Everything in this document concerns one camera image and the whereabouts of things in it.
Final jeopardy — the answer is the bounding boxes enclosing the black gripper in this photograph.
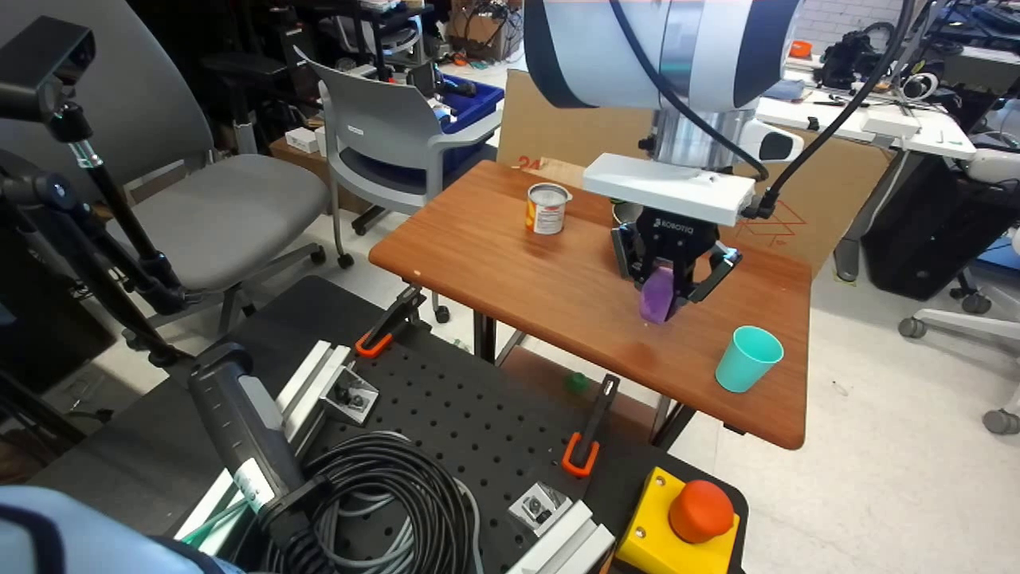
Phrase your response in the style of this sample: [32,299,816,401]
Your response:
[610,204,745,314]

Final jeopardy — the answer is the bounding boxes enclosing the teal plastic cup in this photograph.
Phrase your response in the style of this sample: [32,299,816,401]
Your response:
[711,321,792,399]

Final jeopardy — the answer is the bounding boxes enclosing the small white orange can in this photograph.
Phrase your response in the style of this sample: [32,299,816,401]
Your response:
[523,178,578,239]

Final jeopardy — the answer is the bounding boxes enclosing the large printed cardboard box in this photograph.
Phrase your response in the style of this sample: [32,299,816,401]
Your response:
[494,64,902,274]

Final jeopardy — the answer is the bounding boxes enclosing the black orange bar clamp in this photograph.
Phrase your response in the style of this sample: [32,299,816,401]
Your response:
[352,285,432,365]
[557,369,625,483]

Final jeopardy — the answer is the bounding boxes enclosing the black perforated breadboard table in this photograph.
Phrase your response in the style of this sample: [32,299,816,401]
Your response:
[34,274,753,574]

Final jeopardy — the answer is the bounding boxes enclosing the blue plastic bin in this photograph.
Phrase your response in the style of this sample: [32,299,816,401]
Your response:
[428,69,509,138]

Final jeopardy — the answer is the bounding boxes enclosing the white desk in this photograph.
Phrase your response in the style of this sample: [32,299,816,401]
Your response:
[758,60,1020,176]

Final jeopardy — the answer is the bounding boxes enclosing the yellow emergency stop box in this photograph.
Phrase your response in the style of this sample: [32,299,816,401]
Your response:
[617,461,751,574]

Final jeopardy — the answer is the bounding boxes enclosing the black bag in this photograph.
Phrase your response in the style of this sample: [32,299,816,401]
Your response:
[816,30,908,96]

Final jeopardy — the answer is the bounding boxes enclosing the small brown cardboard box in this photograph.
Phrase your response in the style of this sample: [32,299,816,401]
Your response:
[442,0,531,64]

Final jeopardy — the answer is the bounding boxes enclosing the grey chair with casters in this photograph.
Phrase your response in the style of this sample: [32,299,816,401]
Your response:
[310,59,503,326]

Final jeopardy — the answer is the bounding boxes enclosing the large grey office chair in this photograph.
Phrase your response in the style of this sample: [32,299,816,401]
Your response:
[0,0,335,336]

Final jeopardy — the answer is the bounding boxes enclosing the black handheld device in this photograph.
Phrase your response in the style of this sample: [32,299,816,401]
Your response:
[187,342,314,518]

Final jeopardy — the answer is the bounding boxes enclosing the black tripod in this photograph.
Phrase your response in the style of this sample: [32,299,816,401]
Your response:
[0,98,193,369]

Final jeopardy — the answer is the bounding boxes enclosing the white blue plastic shell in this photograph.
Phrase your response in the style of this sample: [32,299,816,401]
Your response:
[0,483,242,574]

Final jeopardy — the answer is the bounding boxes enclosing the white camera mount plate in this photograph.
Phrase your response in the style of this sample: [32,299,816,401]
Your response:
[579,151,763,229]

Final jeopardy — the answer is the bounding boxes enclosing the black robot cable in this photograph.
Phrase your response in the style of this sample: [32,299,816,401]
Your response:
[606,0,772,184]
[744,0,944,222]

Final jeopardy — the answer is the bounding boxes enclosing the aluminium extrusion rail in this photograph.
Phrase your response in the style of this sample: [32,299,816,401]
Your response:
[507,493,622,574]
[174,338,360,550]

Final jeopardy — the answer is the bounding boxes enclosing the coiled black cable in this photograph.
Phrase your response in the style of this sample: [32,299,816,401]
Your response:
[259,426,488,574]

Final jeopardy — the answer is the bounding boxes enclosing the black camera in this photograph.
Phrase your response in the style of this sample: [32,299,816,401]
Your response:
[0,12,99,121]

